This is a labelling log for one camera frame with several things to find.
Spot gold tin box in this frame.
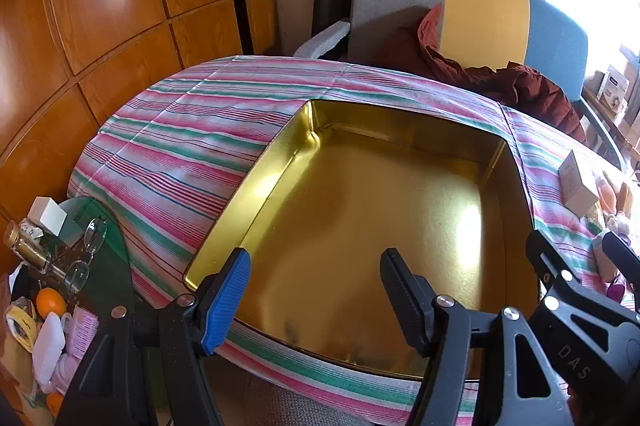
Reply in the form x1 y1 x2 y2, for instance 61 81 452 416
184 100 540 379

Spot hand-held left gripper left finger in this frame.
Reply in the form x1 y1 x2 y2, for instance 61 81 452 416
55 247 252 426

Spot eyeglasses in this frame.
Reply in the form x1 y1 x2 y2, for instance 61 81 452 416
64 217 108 295

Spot small white box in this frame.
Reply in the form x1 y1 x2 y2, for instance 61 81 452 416
28 197 68 237

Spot plastic ball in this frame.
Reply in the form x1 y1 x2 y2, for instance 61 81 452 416
602 212 632 237

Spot wooden shelf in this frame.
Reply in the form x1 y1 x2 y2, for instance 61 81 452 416
582 86 640 171

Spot grey yellow blue armchair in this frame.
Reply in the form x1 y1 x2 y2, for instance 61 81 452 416
294 0 626 171

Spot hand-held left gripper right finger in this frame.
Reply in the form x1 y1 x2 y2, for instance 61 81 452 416
379 247 576 426

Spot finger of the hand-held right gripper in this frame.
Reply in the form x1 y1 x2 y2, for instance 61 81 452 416
526 230 577 303
602 231 640 291

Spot gold capped glass bottle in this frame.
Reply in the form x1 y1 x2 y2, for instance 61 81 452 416
4 220 53 274

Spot yellow white pouch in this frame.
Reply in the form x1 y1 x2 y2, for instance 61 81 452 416
5 298 38 352

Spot beige carton box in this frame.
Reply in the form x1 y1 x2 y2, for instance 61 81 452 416
558 151 599 217

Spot dark red jacket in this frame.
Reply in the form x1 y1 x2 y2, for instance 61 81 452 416
375 3 588 144

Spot printed white box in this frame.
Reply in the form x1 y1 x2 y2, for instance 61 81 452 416
597 64 631 117

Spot wooden cabinet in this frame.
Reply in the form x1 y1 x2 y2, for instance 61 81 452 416
0 0 281 277

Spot green glass side table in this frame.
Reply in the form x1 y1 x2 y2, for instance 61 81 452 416
0 197 136 426

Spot striped tablecloth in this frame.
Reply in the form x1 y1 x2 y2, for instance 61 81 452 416
66 54 640 426

